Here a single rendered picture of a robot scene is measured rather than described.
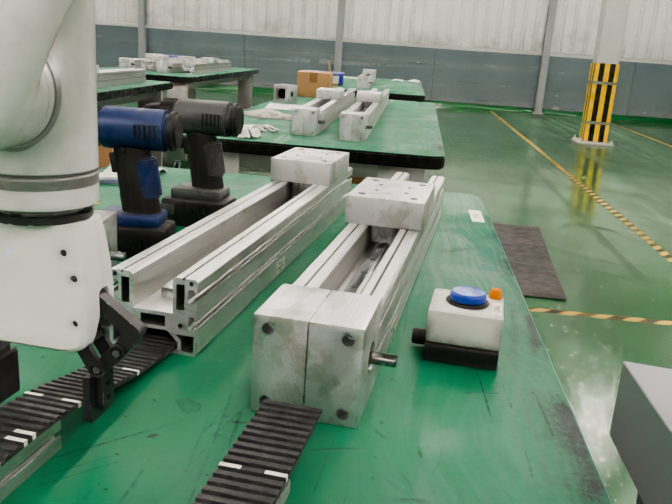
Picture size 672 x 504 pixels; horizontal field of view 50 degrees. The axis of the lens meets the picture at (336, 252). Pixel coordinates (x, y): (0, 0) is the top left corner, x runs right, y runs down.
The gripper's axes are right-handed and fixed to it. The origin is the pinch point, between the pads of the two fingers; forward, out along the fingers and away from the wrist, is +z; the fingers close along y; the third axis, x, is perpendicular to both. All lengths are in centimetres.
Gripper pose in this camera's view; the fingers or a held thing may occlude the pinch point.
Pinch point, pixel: (50, 393)
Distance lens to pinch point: 64.4
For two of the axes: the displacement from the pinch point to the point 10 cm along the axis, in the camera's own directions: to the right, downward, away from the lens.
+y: 9.7, 1.2, -2.0
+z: -0.6, 9.6, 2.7
